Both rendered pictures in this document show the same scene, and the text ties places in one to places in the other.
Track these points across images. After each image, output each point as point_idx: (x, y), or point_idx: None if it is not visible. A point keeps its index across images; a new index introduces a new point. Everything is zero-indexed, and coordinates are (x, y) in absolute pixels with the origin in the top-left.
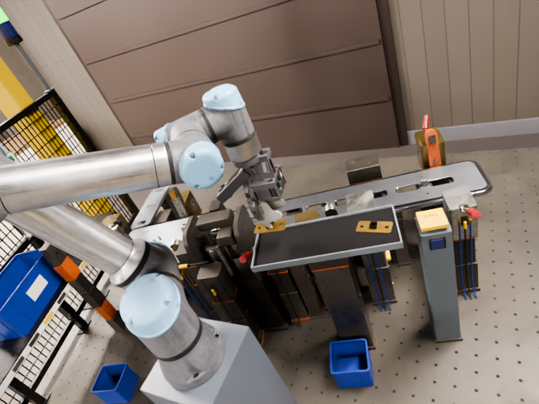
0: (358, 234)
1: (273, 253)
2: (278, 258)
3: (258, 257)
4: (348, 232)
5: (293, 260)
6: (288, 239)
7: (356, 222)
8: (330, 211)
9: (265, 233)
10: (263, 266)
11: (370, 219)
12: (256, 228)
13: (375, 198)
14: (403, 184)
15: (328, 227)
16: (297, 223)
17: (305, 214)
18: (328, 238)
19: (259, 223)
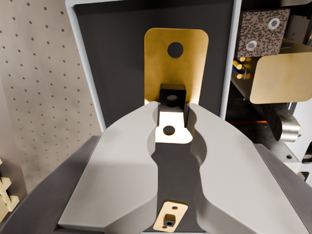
0: (159, 201)
1: (128, 64)
2: (111, 80)
3: (115, 16)
4: (168, 192)
5: (100, 120)
6: (175, 96)
7: (188, 201)
8: (278, 133)
9: (223, 17)
10: (77, 44)
11: (188, 215)
12: (172, 35)
13: (305, 151)
14: (309, 179)
15: (190, 168)
16: (224, 117)
17: (310, 77)
18: (159, 168)
19: (206, 44)
